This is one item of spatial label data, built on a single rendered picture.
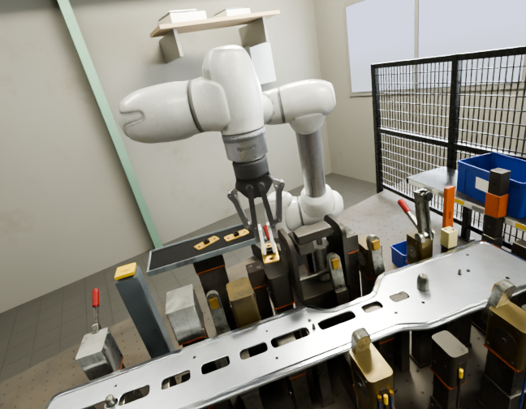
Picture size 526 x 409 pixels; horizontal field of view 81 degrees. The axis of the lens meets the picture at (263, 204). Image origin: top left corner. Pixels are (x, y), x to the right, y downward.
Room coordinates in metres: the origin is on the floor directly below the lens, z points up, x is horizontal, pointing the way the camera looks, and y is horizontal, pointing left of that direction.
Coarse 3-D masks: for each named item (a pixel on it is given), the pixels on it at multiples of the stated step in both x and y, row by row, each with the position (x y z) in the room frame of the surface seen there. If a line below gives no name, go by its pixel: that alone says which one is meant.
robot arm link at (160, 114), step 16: (128, 96) 0.65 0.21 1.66; (144, 96) 0.62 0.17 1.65; (160, 96) 0.61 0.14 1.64; (176, 96) 0.61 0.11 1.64; (128, 112) 0.62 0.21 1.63; (144, 112) 0.61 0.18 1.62; (160, 112) 0.60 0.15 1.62; (176, 112) 0.60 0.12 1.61; (272, 112) 1.09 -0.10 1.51; (128, 128) 0.62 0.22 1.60; (144, 128) 0.61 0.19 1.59; (160, 128) 0.61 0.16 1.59; (176, 128) 0.61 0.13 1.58; (192, 128) 0.61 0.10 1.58
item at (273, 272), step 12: (264, 264) 0.84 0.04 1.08; (276, 264) 0.83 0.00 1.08; (276, 276) 0.77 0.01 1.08; (288, 276) 0.77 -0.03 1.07; (276, 288) 0.76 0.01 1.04; (288, 288) 0.77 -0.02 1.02; (276, 300) 0.76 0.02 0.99; (288, 300) 0.76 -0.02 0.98; (276, 312) 0.80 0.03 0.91; (300, 336) 0.77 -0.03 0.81
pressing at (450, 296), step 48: (480, 240) 0.83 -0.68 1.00; (384, 288) 0.71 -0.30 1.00; (432, 288) 0.67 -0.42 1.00; (480, 288) 0.63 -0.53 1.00; (240, 336) 0.64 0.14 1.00; (336, 336) 0.57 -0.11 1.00; (384, 336) 0.55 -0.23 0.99; (96, 384) 0.59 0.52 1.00; (144, 384) 0.55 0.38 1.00; (192, 384) 0.53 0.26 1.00; (240, 384) 0.50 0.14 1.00
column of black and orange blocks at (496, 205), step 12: (492, 180) 0.92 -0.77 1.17; (504, 180) 0.89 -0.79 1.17; (492, 192) 0.91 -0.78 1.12; (504, 192) 0.89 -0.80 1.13; (492, 204) 0.90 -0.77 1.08; (504, 204) 0.89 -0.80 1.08; (492, 216) 0.90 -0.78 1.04; (504, 216) 0.89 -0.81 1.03; (492, 228) 0.90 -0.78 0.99; (492, 240) 0.89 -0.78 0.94
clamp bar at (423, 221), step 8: (416, 192) 0.85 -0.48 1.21; (424, 192) 0.86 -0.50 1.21; (416, 200) 0.85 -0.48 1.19; (424, 200) 0.85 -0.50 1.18; (416, 208) 0.85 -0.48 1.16; (424, 208) 0.85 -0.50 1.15; (416, 216) 0.85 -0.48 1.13; (424, 216) 0.85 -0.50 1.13; (424, 224) 0.84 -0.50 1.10; (424, 232) 0.83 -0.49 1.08; (424, 240) 0.82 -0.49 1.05
